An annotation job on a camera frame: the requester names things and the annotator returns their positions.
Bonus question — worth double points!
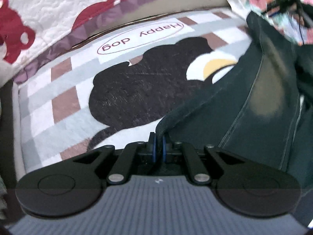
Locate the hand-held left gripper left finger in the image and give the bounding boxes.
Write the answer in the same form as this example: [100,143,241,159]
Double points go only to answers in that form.
[72,132,157,185]

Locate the thin black cord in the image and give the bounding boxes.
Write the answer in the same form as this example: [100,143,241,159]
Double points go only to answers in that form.
[262,0,313,46]

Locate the dark denim pants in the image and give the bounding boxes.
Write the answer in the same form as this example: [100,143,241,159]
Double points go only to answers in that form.
[156,10,313,228]

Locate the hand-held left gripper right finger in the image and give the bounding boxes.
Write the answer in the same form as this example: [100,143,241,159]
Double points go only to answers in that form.
[160,135,247,186]

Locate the white quilted bear bedspread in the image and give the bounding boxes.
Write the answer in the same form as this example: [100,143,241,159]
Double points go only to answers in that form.
[0,0,231,84]

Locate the checkered dog print blanket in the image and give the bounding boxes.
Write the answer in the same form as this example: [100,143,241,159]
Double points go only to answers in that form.
[18,7,252,174]

